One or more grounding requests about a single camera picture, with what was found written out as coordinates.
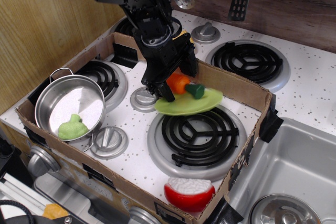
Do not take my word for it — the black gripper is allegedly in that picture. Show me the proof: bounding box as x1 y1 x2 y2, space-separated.
134 30 197 102

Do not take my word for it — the orange toy carrot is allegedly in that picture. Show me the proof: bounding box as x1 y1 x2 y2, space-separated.
166 73 205 99

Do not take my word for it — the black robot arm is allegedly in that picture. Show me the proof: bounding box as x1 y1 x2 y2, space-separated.
95 0 198 102

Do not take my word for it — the light green toy plate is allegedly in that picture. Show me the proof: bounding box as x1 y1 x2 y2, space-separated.
154 89 223 116

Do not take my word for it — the silver centre stove knob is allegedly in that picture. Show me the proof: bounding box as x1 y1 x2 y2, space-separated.
130 87 159 113

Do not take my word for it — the silver stove knob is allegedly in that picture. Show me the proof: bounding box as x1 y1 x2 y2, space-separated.
191 22 221 44
130 87 159 113
90 126 129 159

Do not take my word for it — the yellow toy corn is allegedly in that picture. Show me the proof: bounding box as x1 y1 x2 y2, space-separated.
180 30 194 43

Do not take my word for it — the silver back stove knob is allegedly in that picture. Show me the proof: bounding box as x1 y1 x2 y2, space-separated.
191 22 221 44

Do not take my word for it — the front left black burner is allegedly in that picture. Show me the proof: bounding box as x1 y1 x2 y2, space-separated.
76 60 128 113

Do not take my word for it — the black burner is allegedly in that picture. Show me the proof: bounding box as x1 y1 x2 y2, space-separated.
109 17 135 36
76 60 128 113
147 105 247 182
205 40 290 93

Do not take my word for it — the front right black burner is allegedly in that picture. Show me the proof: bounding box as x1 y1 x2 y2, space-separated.
147 105 247 182

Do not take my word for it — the back left black burner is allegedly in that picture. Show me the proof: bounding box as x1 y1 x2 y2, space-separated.
109 17 135 36

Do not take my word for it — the back right black burner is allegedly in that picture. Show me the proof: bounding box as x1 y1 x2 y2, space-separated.
205 40 290 93

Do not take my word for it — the hanging metal spatula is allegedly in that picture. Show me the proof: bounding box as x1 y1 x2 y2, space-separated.
228 0 249 22

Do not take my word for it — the silver front stove knob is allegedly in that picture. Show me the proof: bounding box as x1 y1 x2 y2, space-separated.
90 126 129 159

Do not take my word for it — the silver metal pot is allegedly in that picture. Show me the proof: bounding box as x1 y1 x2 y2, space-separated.
35 67 106 152

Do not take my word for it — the green toy vegetable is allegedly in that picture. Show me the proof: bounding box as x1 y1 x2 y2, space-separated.
58 114 89 140

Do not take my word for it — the red bowl of rice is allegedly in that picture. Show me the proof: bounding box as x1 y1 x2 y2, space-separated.
164 177 215 212

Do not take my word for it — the brown cardboard fence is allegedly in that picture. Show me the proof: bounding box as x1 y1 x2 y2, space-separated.
15 31 284 224

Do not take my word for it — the silver oven knob right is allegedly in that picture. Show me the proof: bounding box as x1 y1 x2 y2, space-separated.
128 206 161 224

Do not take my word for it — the silver oven knob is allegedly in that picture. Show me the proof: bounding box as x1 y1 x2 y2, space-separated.
128 206 161 224
27 145 61 177

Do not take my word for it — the stainless steel sink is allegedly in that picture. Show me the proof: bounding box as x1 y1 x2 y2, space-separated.
229 118 335 223

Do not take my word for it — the silver oven knob left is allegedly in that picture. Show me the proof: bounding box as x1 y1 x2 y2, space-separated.
27 145 61 177

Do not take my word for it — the silver sink drain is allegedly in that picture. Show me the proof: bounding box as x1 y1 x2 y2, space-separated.
248 194 322 224

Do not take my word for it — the black cable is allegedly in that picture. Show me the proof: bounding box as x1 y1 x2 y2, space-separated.
0 199 35 224

